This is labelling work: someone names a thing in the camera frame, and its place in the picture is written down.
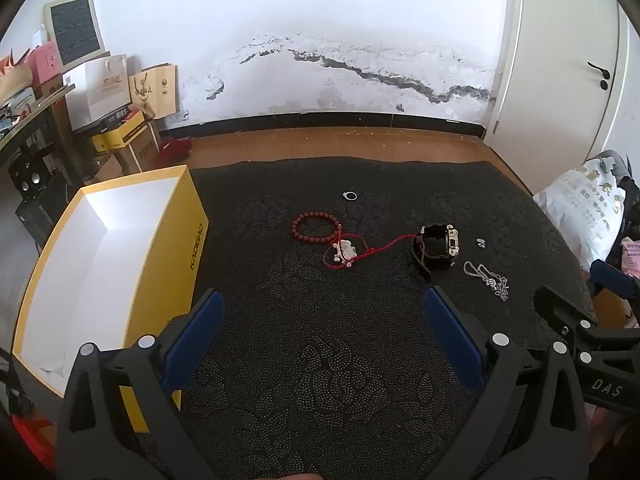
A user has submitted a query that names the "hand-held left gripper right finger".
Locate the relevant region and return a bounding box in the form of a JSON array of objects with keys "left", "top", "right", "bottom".
[{"left": 423, "top": 285, "right": 590, "bottom": 480}]

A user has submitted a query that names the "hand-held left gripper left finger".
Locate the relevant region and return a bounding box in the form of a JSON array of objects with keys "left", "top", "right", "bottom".
[{"left": 59, "top": 287, "right": 224, "bottom": 480}]

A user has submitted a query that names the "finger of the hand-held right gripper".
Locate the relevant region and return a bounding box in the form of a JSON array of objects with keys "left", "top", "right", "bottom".
[
  {"left": 533, "top": 286, "right": 599, "bottom": 341},
  {"left": 589, "top": 259, "right": 640, "bottom": 306}
]

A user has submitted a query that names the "silver chain necklace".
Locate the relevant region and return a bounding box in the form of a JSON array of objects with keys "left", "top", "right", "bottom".
[{"left": 462, "top": 260, "right": 511, "bottom": 302}]

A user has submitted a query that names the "black wrist watch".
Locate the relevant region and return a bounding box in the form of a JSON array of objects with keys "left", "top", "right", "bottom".
[{"left": 412, "top": 224, "right": 460, "bottom": 282}]

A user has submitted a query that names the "large yellow cardboard box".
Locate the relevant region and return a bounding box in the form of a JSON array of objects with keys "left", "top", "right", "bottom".
[{"left": 11, "top": 165, "right": 210, "bottom": 433}]

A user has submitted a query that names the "red string bracelet silver charm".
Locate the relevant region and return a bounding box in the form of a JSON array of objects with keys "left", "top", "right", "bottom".
[{"left": 322, "top": 232, "right": 426, "bottom": 271}]

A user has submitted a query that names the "red bead bracelet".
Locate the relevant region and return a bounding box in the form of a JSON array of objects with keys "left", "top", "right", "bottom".
[{"left": 291, "top": 211, "right": 343, "bottom": 246}]

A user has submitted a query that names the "pink packet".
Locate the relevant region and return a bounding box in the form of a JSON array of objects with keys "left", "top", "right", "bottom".
[{"left": 620, "top": 240, "right": 640, "bottom": 278}]

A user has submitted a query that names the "white plastic bag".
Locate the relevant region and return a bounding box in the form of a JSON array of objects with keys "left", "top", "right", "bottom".
[{"left": 532, "top": 155, "right": 628, "bottom": 271}]

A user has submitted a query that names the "grey cloth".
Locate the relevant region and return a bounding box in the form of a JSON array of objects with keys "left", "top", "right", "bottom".
[{"left": 600, "top": 150, "right": 633, "bottom": 181}]

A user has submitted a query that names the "black patterned mat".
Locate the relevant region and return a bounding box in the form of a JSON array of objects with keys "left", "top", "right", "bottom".
[{"left": 135, "top": 157, "right": 598, "bottom": 480}]

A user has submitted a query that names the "red cloth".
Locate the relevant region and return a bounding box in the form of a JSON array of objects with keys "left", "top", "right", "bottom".
[{"left": 160, "top": 139, "right": 193, "bottom": 162}]

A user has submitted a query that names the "brown cardboard box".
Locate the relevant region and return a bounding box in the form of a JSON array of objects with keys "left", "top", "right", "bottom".
[{"left": 117, "top": 125, "right": 161, "bottom": 173}]

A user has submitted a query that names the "small cardboard box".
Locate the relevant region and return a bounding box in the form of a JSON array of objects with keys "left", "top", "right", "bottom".
[{"left": 82, "top": 152, "right": 123, "bottom": 183}]

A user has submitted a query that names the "red object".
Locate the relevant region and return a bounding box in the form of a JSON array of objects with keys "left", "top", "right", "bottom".
[{"left": 10, "top": 410, "right": 56, "bottom": 463}]

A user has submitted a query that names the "small yellow box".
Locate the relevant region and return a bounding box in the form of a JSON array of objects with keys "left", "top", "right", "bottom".
[{"left": 91, "top": 119, "right": 151, "bottom": 153}]

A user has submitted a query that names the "white door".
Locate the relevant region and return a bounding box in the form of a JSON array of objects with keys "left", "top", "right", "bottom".
[{"left": 487, "top": 0, "right": 631, "bottom": 161}]

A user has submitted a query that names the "dark flat box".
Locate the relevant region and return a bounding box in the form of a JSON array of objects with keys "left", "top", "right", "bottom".
[{"left": 75, "top": 109, "right": 146, "bottom": 136}]

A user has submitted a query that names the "black speaker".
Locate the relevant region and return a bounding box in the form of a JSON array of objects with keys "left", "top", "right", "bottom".
[{"left": 9, "top": 152, "right": 51, "bottom": 193}]

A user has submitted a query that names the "brown paper bag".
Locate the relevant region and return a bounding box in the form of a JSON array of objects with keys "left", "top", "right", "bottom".
[{"left": 129, "top": 64, "right": 178, "bottom": 120}]

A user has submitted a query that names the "white paper bag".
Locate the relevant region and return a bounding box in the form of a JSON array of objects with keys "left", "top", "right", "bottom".
[{"left": 62, "top": 54, "right": 132, "bottom": 133}]

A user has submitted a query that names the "black desk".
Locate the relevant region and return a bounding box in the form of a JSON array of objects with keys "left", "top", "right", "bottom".
[{"left": 0, "top": 92, "right": 81, "bottom": 186}]

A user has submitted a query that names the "woven straw hat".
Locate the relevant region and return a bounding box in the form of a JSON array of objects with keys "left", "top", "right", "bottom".
[{"left": 0, "top": 60, "right": 33, "bottom": 106}]

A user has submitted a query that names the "pink box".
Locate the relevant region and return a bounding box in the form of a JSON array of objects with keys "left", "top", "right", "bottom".
[{"left": 25, "top": 42, "right": 63, "bottom": 86}]

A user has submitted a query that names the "white framed monitor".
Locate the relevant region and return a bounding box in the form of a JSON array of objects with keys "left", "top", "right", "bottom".
[{"left": 44, "top": 0, "right": 110, "bottom": 73}]

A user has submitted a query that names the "black door handle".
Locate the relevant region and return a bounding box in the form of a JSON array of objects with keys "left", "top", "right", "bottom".
[{"left": 587, "top": 61, "right": 612, "bottom": 91}]

